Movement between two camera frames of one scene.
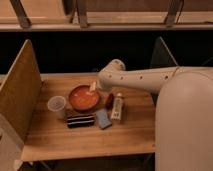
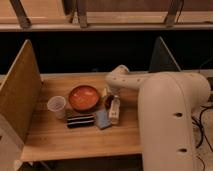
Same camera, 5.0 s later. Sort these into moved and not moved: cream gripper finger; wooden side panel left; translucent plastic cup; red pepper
Moved: cream gripper finger
Not moved: red pepper; translucent plastic cup; wooden side panel left
